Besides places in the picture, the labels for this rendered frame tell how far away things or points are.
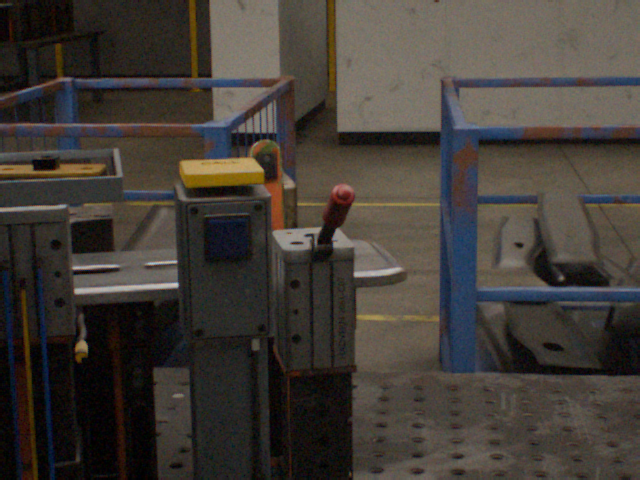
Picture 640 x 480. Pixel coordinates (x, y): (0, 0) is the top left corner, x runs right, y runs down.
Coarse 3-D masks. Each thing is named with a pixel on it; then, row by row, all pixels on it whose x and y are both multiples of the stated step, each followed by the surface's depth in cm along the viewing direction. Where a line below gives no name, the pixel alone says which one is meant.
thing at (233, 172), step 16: (192, 160) 95; (208, 160) 95; (224, 160) 95; (240, 160) 95; (192, 176) 90; (208, 176) 90; (224, 176) 90; (240, 176) 91; (256, 176) 91; (224, 192) 92
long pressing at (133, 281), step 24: (360, 240) 139; (96, 264) 129; (120, 264) 129; (144, 264) 129; (168, 264) 130; (360, 264) 128; (384, 264) 127; (96, 288) 118; (120, 288) 119; (144, 288) 119; (168, 288) 119
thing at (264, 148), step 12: (264, 144) 142; (276, 144) 142; (252, 156) 141; (264, 156) 141; (276, 156) 142; (264, 168) 141; (276, 168) 142; (276, 180) 142; (276, 192) 142; (276, 204) 142; (276, 216) 142; (276, 228) 142
